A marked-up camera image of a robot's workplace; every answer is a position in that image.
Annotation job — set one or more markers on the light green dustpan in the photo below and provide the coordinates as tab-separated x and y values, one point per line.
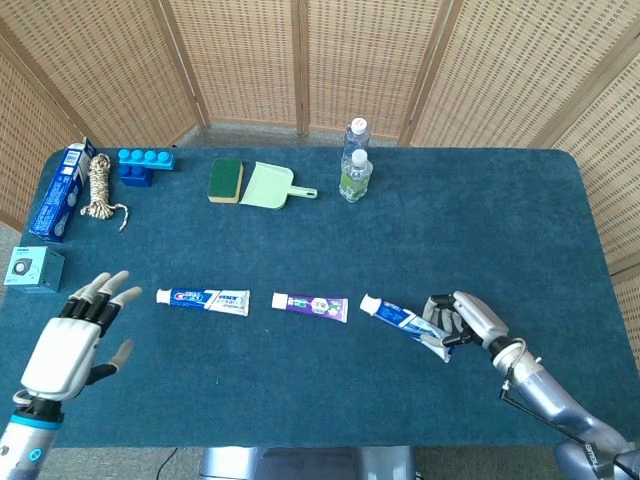
265	187

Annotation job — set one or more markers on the light blue building block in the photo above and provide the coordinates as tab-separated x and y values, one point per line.
147	161

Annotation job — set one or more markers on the clear water bottle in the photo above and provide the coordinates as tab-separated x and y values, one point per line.
357	137

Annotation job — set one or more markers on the wicker folding screen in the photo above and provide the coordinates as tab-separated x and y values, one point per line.
250	50

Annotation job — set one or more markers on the green label water bottle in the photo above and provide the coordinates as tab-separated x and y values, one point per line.
356	180

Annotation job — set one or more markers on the Crest toothpaste tube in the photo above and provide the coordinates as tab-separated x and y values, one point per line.
200	300

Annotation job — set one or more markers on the blue table mat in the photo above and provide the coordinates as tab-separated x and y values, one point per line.
320	240

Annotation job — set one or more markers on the purple toothpaste tube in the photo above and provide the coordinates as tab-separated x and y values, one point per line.
315	306

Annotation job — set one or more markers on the blue white toothpaste tube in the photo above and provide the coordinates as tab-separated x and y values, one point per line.
402	320

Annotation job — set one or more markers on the small teal box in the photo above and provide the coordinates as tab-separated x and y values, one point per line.
32	270

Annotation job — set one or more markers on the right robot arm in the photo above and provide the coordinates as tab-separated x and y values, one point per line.
555	400

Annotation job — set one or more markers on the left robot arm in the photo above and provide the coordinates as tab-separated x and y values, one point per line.
27	440

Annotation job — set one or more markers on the green yellow sponge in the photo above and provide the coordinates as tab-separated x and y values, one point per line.
225	180

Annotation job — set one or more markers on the long blue carton box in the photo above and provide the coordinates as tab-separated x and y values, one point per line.
57	200

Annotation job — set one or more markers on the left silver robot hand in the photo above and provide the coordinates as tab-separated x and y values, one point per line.
62	352

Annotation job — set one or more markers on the dark blue building block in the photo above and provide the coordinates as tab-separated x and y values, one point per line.
136	178

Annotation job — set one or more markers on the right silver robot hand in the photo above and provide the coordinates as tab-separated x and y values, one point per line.
482	317

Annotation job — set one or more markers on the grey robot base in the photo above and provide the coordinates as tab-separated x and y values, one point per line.
305	462

